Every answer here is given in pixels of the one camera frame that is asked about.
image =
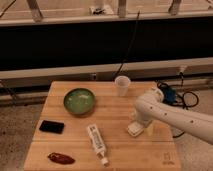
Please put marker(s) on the white tube with label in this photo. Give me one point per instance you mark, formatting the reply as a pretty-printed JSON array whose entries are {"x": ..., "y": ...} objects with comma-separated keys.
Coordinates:
[{"x": 97, "y": 143}]

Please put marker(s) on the dark red chili pepper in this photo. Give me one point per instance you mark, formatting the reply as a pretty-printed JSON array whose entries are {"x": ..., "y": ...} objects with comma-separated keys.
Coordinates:
[{"x": 60, "y": 158}]

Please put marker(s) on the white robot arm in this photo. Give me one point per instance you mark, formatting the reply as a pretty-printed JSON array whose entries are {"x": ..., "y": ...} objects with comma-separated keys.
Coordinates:
[{"x": 149, "y": 106}]

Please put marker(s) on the wooden cutting board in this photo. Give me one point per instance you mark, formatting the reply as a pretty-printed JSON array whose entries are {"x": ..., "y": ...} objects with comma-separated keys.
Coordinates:
[{"x": 111, "y": 114}]

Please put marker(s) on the white plastic cup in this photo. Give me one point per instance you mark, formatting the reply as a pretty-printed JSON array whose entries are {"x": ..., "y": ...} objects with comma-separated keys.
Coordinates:
[{"x": 122, "y": 84}]

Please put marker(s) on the blue object on floor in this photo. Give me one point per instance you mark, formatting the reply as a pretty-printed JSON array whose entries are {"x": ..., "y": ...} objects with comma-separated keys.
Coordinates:
[{"x": 169, "y": 95}]

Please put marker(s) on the black smartphone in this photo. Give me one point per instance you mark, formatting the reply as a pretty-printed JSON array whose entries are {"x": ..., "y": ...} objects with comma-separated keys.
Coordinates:
[{"x": 51, "y": 126}]

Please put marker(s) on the green ceramic bowl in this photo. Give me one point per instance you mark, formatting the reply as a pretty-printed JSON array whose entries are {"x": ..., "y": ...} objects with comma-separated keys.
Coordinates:
[{"x": 79, "y": 101}]

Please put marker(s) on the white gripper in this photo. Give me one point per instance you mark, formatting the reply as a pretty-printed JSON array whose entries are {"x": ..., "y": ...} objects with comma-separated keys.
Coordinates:
[{"x": 147, "y": 124}]

